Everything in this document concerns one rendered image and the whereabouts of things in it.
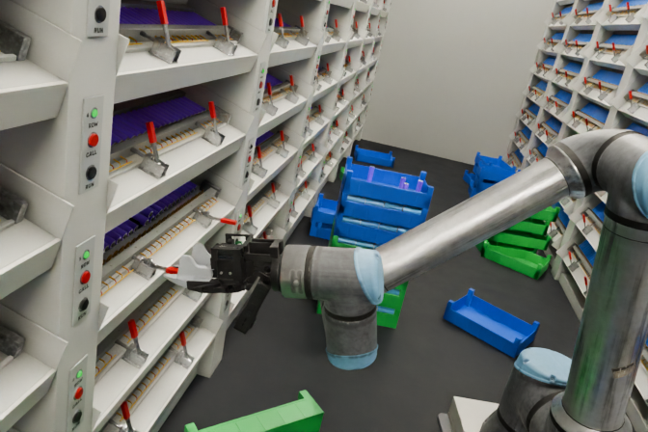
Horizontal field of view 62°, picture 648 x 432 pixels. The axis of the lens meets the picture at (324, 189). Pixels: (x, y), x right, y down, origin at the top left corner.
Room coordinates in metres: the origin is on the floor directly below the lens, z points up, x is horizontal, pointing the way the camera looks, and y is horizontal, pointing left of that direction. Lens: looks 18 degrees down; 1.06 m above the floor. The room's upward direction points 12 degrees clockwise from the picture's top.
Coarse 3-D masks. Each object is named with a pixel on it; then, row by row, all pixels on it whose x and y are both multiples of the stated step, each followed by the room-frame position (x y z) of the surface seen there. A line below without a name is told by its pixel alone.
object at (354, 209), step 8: (344, 200) 1.74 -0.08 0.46; (344, 208) 1.74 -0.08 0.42; (352, 208) 1.74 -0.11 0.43; (360, 208) 1.74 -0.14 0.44; (368, 208) 1.74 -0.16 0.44; (376, 208) 1.74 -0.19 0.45; (384, 208) 1.74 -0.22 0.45; (352, 216) 1.74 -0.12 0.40; (360, 216) 1.74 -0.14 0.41; (368, 216) 1.74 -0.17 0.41; (376, 216) 1.74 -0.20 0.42; (384, 216) 1.74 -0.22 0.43; (392, 216) 1.74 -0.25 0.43; (400, 216) 1.74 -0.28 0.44; (408, 216) 1.74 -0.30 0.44; (416, 216) 1.74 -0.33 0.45; (424, 216) 1.75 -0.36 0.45; (392, 224) 1.74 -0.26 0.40; (400, 224) 1.74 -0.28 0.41; (408, 224) 1.74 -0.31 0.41; (416, 224) 1.74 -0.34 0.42
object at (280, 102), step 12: (276, 72) 1.99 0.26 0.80; (276, 84) 1.85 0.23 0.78; (288, 84) 1.93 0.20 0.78; (300, 84) 1.98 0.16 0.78; (264, 96) 1.65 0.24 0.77; (276, 96) 1.77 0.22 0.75; (288, 96) 1.81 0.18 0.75; (300, 96) 1.95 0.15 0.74; (264, 108) 1.55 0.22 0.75; (276, 108) 1.56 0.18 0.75; (288, 108) 1.71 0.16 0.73; (300, 108) 1.91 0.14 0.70; (264, 120) 1.46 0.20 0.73; (276, 120) 1.57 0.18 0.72; (264, 132) 1.49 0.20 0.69
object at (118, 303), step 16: (208, 176) 1.29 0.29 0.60; (224, 192) 1.28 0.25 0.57; (240, 192) 1.28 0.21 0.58; (224, 208) 1.24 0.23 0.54; (192, 224) 1.10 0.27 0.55; (224, 224) 1.25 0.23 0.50; (128, 240) 0.93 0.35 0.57; (176, 240) 1.01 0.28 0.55; (192, 240) 1.04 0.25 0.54; (160, 256) 0.93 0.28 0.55; (176, 256) 0.95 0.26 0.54; (160, 272) 0.88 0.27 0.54; (112, 288) 0.78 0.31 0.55; (128, 288) 0.80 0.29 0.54; (144, 288) 0.82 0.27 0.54; (112, 304) 0.75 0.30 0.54; (128, 304) 0.77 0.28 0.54; (112, 320) 0.72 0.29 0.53
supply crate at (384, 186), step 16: (352, 176) 1.94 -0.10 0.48; (384, 176) 1.94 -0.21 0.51; (400, 176) 1.94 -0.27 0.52; (416, 176) 1.94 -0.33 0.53; (352, 192) 1.74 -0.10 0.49; (368, 192) 1.74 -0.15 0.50; (384, 192) 1.74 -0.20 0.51; (400, 192) 1.74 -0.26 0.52; (416, 192) 1.74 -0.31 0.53; (432, 192) 1.75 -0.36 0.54
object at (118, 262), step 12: (204, 192) 1.22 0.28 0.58; (192, 204) 1.13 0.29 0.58; (180, 216) 1.06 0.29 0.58; (156, 228) 0.98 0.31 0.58; (168, 228) 1.00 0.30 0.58; (144, 240) 0.92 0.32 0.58; (156, 240) 0.95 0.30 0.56; (132, 252) 0.87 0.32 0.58; (108, 264) 0.80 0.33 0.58; (120, 264) 0.82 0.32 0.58; (108, 276) 0.79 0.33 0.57; (108, 288) 0.77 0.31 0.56
